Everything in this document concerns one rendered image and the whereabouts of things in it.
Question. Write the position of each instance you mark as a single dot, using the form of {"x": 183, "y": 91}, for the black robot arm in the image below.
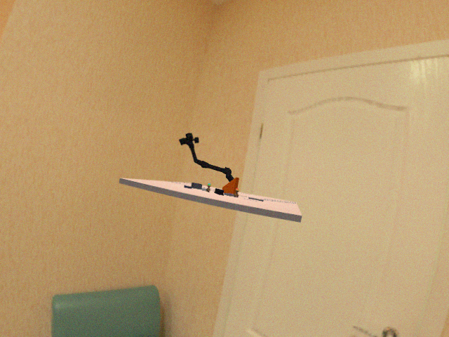
{"x": 203, "y": 164}

